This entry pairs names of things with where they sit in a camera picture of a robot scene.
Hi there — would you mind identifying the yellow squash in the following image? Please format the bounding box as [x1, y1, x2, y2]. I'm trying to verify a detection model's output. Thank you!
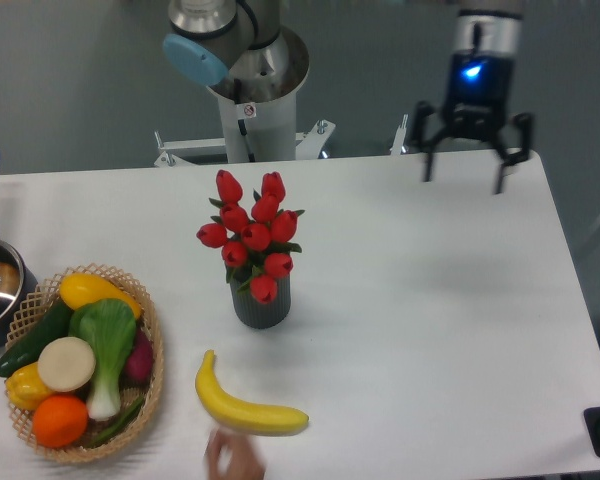
[59, 273, 142, 320]

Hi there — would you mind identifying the red tulip bouquet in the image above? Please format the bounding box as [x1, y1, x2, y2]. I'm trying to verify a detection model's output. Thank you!
[196, 169, 304, 305]

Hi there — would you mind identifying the purple sweet potato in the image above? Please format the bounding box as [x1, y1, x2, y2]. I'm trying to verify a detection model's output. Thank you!
[124, 329, 154, 383]

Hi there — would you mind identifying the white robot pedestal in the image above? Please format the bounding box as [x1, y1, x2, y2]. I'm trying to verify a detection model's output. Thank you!
[153, 27, 411, 168]

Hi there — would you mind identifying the woven wicker basket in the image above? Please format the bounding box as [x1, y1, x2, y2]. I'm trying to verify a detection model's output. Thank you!
[5, 264, 164, 463]

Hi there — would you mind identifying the blurred human hand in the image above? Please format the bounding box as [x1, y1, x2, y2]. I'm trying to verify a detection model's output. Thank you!
[205, 429, 266, 480]

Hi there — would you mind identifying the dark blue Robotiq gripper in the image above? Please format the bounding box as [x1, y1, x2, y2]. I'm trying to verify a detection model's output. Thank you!
[409, 49, 535, 196]

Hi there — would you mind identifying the beige round slice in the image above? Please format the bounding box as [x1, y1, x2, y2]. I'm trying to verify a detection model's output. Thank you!
[37, 337, 96, 392]

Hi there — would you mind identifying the green cucumber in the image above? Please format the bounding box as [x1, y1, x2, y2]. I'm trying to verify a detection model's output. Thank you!
[0, 300, 73, 378]

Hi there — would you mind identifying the green bok choy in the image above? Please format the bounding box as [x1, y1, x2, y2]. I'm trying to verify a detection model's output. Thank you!
[69, 299, 136, 421]

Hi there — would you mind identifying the orange fruit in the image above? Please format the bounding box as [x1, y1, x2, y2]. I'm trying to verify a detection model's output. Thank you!
[32, 394, 89, 448]

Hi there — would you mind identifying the green bean pod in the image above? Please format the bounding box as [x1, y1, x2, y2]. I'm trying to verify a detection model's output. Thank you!
[86, 397, 145, 448]

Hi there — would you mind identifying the yellow banana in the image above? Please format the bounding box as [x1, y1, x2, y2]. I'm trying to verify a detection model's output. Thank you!
[195, 350, 309, 436]

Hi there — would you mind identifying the dark grey ribbed vase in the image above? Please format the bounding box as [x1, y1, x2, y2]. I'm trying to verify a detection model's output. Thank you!
[229, 277, 291, 329]

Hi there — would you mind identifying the yellow bell pepper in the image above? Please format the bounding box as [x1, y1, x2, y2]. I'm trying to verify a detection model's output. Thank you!
[5, 362, 55, 411]

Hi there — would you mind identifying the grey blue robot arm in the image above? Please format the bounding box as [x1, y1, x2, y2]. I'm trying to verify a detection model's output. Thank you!
[162, 1, 534, 193]

